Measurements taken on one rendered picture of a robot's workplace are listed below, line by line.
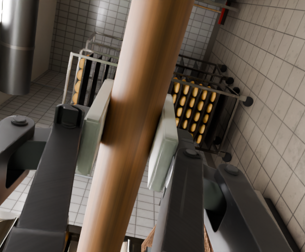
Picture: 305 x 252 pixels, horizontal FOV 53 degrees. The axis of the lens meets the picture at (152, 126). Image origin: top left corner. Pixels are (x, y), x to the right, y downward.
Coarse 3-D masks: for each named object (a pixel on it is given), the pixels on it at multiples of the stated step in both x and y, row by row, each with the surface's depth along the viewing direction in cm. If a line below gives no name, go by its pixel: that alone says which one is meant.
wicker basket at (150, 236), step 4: (204, 228) 174; (152, 232) 209; (204, 232) 171; (148, 236) 210; (152, 236) 210; (204, 236) 168; (144, 240) 212; (152, 240) 212; (204, 240) 165; (144, 244) 213; (148, 244) 213; (204, 244) 162; (208, 244) 162; (144, 248) 210; (204, 248) 160; (208, 248) 160
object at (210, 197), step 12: (180, 132) 17; (180, 144) 15; (192, 144) 16; (204, 168) 14; (168, 180) 14; (204, 180) 13; (204, 192) 13; (216, 192) 13; (204, 204) 13; (216, 204) 13
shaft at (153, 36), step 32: (160, 0) 14; (192, 0) 14; (128, 32) 15; (160, 32) 14; (128, 64) 15; (160, 64) 15; (128, 96) 16; (160, 96) 16; (128, 128) 16; (96, 160) 18; (128, 160) 17; (96, 192) 18; (128, 192) 18; (96, 224) 19
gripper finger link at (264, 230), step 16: (224, 176) 12; (240, 176) 13; (224, 192) 12; (240, 192) 12; (240, 208) 11; (256, 208) 11; (208, 224) 13; (224, 224) 11; (240, 224) 10; (256, 224) 10; (272, 224) 10; (224, 240) 11; (240, 240) 10; (256, 240) 9; (272, 240) 10
